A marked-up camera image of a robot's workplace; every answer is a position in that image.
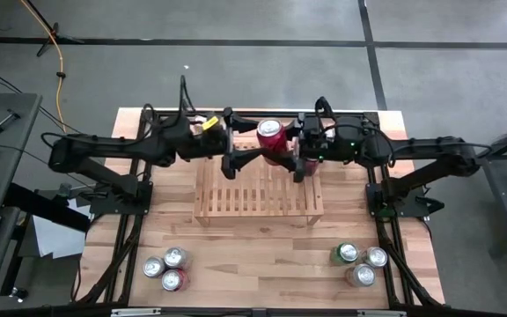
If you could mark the yellow tape label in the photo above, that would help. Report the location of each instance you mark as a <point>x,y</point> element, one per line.
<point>210,123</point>

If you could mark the black diagonal support bar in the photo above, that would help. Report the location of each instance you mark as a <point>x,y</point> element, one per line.
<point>38,204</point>

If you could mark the wooden slatted shelf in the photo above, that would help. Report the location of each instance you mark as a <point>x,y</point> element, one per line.
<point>258,210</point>

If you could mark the white paper sheets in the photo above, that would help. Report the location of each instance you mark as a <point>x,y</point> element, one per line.
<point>55,240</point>

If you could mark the red soda can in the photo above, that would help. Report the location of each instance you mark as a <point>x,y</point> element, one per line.
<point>310,166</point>
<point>271,132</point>
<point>172,280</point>

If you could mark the black metal table frame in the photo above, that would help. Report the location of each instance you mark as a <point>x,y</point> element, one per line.
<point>275,113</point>

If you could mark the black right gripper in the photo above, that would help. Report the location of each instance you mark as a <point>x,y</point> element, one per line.
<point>315,141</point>

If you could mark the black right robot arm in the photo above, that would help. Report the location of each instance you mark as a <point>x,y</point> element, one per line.
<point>421,147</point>

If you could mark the grey side desk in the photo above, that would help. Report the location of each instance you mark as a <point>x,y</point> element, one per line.
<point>7,149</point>

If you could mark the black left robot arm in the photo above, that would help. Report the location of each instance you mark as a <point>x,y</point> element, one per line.
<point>117,145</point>

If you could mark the grey metal cart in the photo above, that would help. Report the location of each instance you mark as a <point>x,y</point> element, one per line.
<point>502,198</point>

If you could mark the silver diet soda can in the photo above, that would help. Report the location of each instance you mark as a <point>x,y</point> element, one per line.
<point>362,274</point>
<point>175,257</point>
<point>376,257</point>
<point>153,267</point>

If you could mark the black stand legs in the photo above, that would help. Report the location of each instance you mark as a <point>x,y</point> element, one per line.
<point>46,44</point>

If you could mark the small grey knob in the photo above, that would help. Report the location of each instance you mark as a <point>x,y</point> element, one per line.
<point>64,190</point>

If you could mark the silver metal bracket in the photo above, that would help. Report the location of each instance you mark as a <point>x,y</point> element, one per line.
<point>135,311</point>
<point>381,313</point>

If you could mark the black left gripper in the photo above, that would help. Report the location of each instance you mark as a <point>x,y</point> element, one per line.
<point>218,145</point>

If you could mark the green Sprite can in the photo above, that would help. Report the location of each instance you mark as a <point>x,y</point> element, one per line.
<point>348,252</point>

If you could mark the small metal caster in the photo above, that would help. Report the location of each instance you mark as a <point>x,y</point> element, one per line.
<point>18,292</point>

